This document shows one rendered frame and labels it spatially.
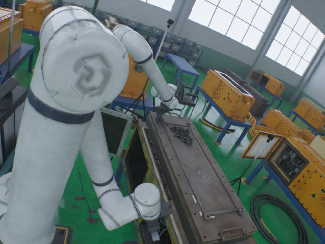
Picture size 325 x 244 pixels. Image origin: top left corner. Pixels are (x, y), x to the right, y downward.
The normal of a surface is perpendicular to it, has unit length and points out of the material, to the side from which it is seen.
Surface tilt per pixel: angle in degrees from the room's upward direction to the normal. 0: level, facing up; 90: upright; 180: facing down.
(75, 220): 0
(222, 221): 0
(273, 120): 90
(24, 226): 86
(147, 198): 23
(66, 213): 0
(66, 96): 88
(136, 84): 90
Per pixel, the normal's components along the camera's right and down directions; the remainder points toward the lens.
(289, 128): -0.87, -0.14
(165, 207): 0.01, -0.74
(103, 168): 0.66, 0.52
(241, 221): 0.37, -0.81
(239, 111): 0.31, 0.57
